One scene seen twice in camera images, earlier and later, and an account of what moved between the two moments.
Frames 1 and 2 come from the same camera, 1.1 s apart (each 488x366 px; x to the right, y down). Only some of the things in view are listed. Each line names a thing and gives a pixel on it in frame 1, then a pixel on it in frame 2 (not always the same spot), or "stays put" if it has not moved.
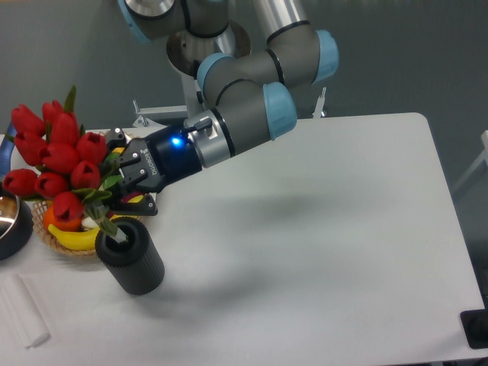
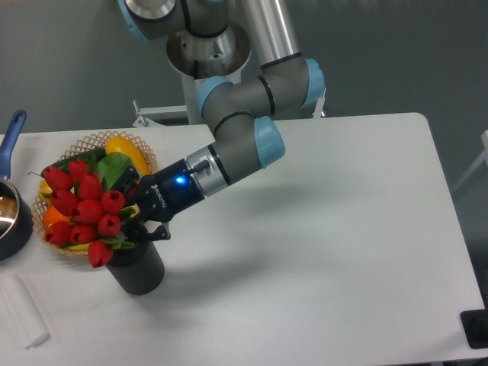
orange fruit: (49, 218) stays put
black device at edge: (475, 327) stays put
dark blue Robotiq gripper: (166, 158) → (161, 195)
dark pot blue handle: (16, 215) stays put
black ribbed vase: (136, 264) stays put
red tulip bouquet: (59, 160) → (85, 213)
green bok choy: (92, 219) → (110, 168)
